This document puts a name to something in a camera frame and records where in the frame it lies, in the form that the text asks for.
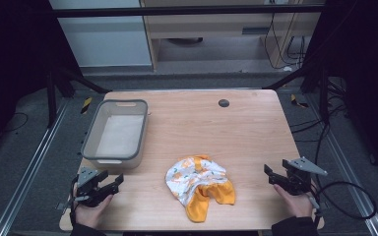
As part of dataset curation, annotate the orange and white patterned garment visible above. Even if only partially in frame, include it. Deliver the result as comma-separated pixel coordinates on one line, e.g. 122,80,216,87
164,154,237,224

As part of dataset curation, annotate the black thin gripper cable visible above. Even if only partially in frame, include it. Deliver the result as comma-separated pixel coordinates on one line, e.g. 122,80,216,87
69,176,80,227

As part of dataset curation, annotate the black looped gripper cable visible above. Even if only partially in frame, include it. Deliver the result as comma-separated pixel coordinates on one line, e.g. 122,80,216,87
312,180,378,221

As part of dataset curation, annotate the yellow and black striped tape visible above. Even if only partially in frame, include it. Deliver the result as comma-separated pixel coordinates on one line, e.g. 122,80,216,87
289,93,310,109
80,96,94,115

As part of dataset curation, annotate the person's right hand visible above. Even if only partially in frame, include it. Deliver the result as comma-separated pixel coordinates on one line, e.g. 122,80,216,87
273,183,314,219

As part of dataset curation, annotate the bundle of black hanging cables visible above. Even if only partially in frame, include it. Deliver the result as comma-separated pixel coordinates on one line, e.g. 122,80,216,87
263,12,310,72

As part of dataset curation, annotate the person's left hand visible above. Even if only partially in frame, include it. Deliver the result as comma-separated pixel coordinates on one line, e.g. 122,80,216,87
73,192,114,230

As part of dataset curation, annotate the black horizontal frame bar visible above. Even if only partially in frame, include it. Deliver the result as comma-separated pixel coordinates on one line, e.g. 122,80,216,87
49,3,327,19

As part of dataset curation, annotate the light wooden desk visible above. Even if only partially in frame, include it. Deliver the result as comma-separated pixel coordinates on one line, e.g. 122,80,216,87
139,0,327,72

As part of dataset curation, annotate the black floor cable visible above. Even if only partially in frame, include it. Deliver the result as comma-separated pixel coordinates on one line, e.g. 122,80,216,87
0,111,30,135

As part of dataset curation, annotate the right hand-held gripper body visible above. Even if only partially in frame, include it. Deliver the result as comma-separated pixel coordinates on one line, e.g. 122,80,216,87
281,156,329,197

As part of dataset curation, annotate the black metal stand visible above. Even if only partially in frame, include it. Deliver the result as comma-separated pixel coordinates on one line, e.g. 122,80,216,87
44,63,113,130
263,62,332,126

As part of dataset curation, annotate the aluminium floor rail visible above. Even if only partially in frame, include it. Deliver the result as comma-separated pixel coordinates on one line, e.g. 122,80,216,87
0,97,72,236
306,92,378,236

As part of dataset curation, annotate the grey rimmed white plastic basket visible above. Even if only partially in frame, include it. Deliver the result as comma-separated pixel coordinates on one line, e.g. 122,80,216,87
80,98,150,171

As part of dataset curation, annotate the bundle of black floor cables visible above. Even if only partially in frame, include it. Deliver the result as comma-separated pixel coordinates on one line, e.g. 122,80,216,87
289,77,352,165

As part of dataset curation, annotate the white cabinet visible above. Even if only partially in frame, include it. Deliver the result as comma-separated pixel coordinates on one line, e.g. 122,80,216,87
48,0,154,69

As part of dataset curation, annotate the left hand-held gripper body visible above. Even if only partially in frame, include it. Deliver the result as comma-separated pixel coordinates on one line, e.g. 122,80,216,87
57,166,112,208

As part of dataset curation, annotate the dark curtain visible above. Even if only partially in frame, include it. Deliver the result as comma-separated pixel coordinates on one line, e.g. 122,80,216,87
0,0,82,161
303,0,378,181

